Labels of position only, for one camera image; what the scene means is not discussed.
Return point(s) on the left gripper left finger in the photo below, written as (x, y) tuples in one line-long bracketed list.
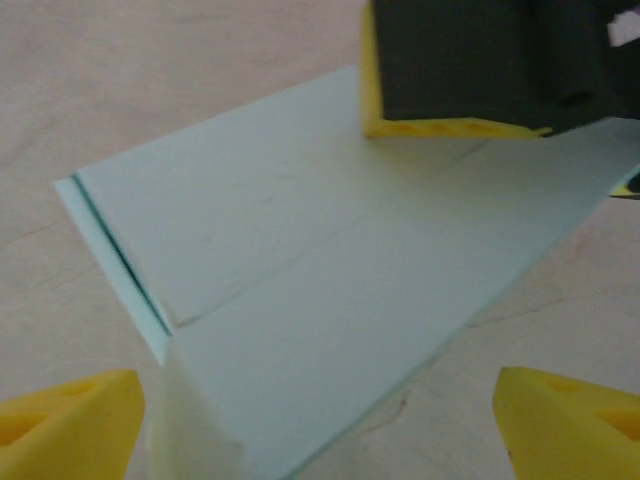
[(65, 430)]

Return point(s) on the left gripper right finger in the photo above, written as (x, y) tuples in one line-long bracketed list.
[(575, 435)]

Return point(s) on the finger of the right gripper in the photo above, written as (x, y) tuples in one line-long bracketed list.
[(627, 190), (450, 65)]

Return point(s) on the light blue paper box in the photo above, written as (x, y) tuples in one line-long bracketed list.
[(325, 250)]

